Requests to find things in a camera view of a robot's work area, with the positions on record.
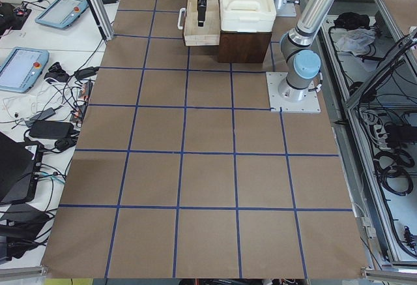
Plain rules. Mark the white foam tray box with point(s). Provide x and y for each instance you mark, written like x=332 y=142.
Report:
x=247 y=16

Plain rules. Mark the dark brown wooden cabinet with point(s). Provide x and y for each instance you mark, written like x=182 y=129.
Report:
x=237 y=47

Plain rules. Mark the upper blue teach pendant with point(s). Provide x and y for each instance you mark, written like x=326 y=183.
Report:
x=62 y=13

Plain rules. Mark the blue teach pendant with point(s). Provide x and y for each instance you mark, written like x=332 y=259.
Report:
x=21 y=69
x=62 y=13

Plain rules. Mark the white crumpled cloth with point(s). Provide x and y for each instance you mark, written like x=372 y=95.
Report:
x=356 y=41

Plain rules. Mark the lower blue teach pendant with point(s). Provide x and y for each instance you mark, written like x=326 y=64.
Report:
x=21 y=69

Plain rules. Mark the black power adapter brick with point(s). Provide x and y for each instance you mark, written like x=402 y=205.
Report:
x=51 y=130

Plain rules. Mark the black laptop computer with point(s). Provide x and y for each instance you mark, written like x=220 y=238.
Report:
x=20 y=162

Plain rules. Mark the white drawer handle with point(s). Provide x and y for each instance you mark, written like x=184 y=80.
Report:
x=181 y=18

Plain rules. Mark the aluminium frame post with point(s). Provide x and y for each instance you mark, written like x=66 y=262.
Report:
x=101 y=19

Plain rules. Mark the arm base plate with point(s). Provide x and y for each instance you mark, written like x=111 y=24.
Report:
x=284 y=98

